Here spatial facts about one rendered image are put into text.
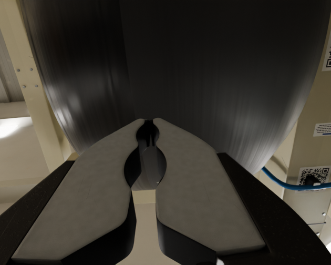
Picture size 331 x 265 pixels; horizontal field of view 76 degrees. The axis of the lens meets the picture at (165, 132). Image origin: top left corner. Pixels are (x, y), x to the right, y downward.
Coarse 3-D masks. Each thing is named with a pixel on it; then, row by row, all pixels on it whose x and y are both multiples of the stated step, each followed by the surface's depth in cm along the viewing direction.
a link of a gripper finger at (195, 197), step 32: (160, 128) 10; (160, 160) 9; (192, 160) 8; (160, 192) 7; (192, 192) 7; (224, 192) 7; (160, 224) 6; (192, 224) 6; (224, 224) 6; (192, 256) 6
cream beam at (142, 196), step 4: (132, 192) 83; (136, 192) 83; (140, 192) 83; (144, 192) 83; (148, 192) 83; (152, 192) 83; (132, 196) 84; (136, 196) 84; (140, 196) 84; (144, 196) 84; (148, 196) 84; (152, 196) 84; (136, 200) 85; (140, 200) 85; (144, 200) 85; (148, 200) 85; (152, 200) 85
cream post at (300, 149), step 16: (320, 64) 40; (320, 80) 41; (320, 96) 42; (304, 112) 43; (320, 112) 44; (304, 128) 45; (288, 144) 48; (304, 144) 46; (320, 144) 47; (272, 160) 56; (288, 160) 49; (304, 160) 48; (320, 160) 48; (288, 176) 50; (288, 192) 52; (320, 192) 52; (304, 208) 54; (320, 208) 54; (320, 224) 56
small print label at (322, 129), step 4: (316, 124) 44; (320, 124) 45; (324, 124) 45; (328, 124) 45; (316, 128) 45; (320, 128) 45; (324, 128) 45; (328, 128) 45; (316, 132) 45; (320, 132) 45; (324, 132) 45; (328, 132) 45
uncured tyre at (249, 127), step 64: (64, 0) 17; (128, 0) 17; (192, 0) 17; (256, 0) 17; (320, 0) 18; (64, 64) 19; (128, 64) 18; (192, 64) 18; (256, 64) 19; (64, 128) 26; (192, 128) 22; (256, 128) 22
